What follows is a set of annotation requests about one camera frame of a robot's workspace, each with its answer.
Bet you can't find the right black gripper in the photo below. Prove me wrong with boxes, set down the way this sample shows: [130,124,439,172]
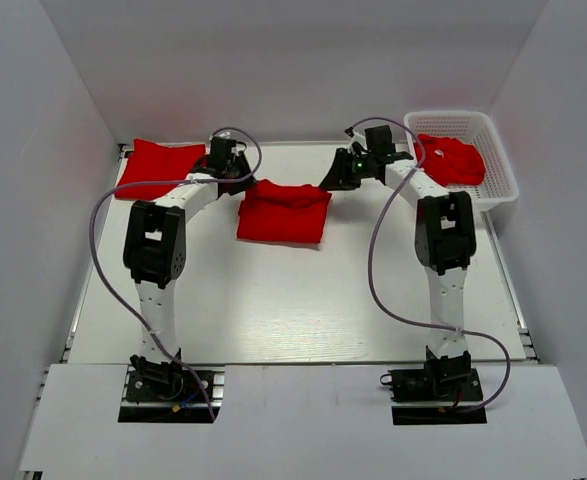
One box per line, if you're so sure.
[319,146,377,191]

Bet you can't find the red t shirt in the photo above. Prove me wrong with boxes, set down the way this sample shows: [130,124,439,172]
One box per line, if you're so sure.
[414,134,486,187]
[114,138,206,201]
[236,179,332,245]

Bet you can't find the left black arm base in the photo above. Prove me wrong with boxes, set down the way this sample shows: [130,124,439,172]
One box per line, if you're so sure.
[117,367,214,424]

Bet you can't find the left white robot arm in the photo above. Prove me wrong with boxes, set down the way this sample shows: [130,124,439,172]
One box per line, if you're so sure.
[123,135,256,404]

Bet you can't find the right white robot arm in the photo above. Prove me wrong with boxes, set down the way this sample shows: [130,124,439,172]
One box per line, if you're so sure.
[320,125,477,403]

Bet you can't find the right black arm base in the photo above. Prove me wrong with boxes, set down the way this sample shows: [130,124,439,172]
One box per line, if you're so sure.
[379,368,487,426]

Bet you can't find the folded red t shirt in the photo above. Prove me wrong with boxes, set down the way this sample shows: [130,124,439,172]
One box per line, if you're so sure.
[114,138,206,201]

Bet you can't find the red t shirt in basket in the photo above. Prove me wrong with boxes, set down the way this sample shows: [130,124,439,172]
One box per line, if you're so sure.
[414,134,486,187]

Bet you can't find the white plastic basket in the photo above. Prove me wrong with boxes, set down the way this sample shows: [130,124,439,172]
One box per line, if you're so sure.
[404,110,519,211]

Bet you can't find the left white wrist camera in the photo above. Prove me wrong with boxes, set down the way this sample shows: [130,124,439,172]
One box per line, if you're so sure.
[209,129,234,144]

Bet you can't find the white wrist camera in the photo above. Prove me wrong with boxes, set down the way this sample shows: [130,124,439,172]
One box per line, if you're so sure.
[209,129,234,144]
[344,127,367,155]

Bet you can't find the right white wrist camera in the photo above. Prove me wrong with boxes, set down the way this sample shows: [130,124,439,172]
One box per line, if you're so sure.
[344,127,367,155]

